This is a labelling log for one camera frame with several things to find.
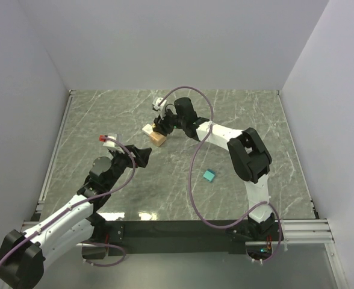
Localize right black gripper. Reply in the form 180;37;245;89
153;108;186;137

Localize teal plug adapter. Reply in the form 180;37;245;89
203;169;216;182

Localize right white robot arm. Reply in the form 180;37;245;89
152;97;272;208

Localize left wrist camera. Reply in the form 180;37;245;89
99;133;123;152

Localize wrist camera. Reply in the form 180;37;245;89
152;97;167;113
99;133;123;152

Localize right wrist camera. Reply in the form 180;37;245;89
152;97;167;113

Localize white usb charger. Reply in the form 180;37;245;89
142;124;153;136

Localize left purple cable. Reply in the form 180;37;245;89
0;137;137;289

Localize black base bar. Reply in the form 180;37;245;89
82;219;274;261

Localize peach cube socket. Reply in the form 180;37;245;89
149;132;167;147

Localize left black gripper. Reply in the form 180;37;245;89
105;144;151;190

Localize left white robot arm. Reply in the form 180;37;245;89
0;145;152;288

